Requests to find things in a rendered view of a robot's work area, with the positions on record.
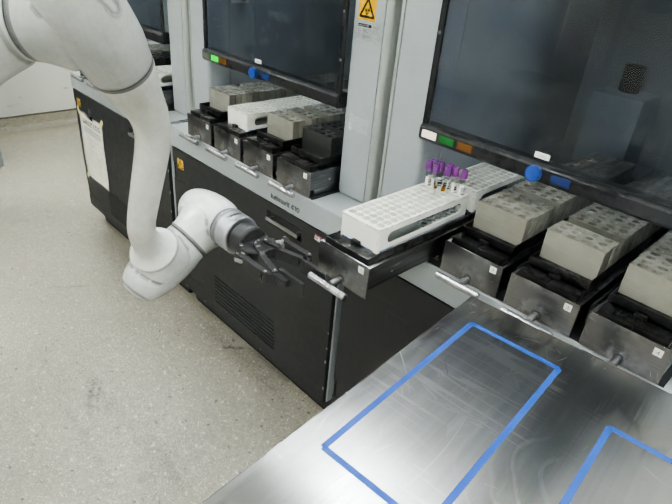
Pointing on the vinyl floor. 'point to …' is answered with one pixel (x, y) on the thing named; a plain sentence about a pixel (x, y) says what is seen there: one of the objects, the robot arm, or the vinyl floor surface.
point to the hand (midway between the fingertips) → (303, 278)
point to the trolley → (476, 427)
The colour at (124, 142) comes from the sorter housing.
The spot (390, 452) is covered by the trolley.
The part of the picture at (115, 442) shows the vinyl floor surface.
